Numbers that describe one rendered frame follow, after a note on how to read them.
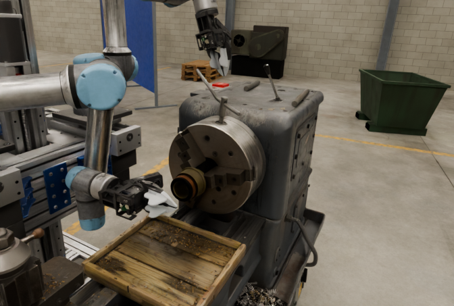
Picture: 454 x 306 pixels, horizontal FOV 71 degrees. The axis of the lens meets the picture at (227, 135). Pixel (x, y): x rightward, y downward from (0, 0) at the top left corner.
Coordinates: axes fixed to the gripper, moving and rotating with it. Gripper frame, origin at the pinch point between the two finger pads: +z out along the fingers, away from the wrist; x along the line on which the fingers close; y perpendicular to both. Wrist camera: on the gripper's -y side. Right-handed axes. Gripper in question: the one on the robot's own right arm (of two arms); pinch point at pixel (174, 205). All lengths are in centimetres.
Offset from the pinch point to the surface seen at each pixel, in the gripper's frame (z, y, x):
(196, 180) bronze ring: 0.1, -10.6, 2.3
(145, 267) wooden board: -6.9, 5.0, -19.5
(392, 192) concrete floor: 68, -272, -114
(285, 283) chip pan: 21, -45, -55
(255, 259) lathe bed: 12, -33, -38
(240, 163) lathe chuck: 8.5, -22.8, 4.9
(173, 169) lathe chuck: -16.8, -22.6, -3.6
